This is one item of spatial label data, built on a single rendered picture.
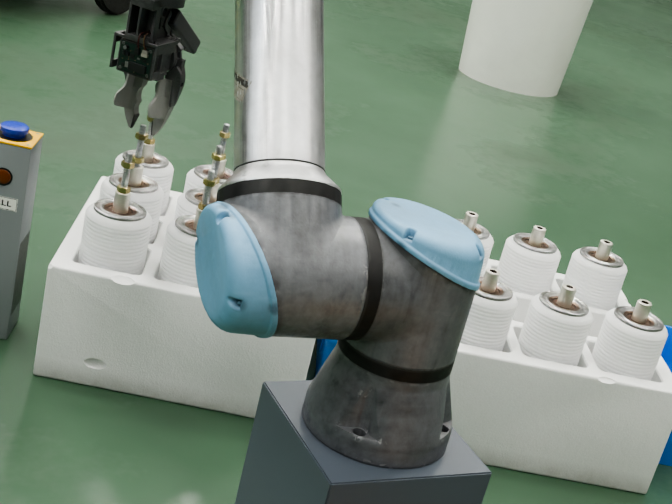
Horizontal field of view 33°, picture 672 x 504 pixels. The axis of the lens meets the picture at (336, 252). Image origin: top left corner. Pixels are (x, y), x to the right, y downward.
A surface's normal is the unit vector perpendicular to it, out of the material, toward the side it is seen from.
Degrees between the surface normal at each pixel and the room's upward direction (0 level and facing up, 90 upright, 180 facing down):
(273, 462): 90
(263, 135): 62
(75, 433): 0
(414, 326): 98
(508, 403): 90
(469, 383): 90
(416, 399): 72
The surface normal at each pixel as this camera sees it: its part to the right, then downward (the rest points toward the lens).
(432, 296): 0.26, 0.37
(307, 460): -0.89, -0.03
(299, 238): 0.31, -0.23
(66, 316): 0.00, 0.39
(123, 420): 0.22, -0.90
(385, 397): -0.06, 0.07
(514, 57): -0.22, 0.39
